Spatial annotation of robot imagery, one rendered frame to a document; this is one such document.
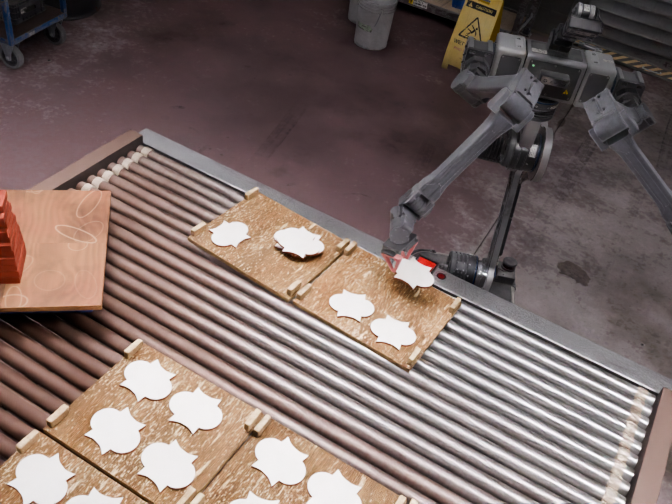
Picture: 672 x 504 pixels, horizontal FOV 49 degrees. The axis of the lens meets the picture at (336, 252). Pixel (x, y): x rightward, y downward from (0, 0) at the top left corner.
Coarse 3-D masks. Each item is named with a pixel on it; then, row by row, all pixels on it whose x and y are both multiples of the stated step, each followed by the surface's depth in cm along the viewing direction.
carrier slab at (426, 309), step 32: (352, 256) 240; (320, 288) 227; (352, 288) 229; (384, 288) 231; (416, 288) 233; (320, 320) 219; (352, 320) 219; (416, 320) 223; (448, 320) 225; (384, 352) 211
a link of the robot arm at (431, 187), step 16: (496, 96) 197; (496, 112) 197; (480, 128) 201; (496, 128) 198; (512, 128) 199; (464, 144) 203; (480, 144) 200; (448, 160) 206; (464, 160) 203; (432, 176) 208; (448, 176) 206; (416, 192) 209; (432, 192) 208; (416, 208) 211
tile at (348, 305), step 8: (336, 296) 224; (344, 296) 225; (352, 296) 225; (360, 296) 226; (336, 304) 222; (344, 304) 222; (352, 304) 223; (360, 304) 223; (368, 304) 224; (344, 312) 220; (352, 312) 220; (360, 312) 221; (368, 312) 221
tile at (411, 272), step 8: (400, 264) 226; (408, 264) 227; (416, 264) 228; (400, 272) 224; (408, 272) 225; (416, 272) 225; (424, 272) 226; (400, 280) 223; (408, 280) 222; (416, 280) 223; (424, 280) 223; (432, 280) 224
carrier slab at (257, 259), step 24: (240, 216) 247; (264, 216) 249; (288, 216) 251; (192, 240) 235; (264, 240) 240; (336, 240) 245; (240, 264) 230; (264, 264) 232; (288, 264) 233; (312, 264) 235
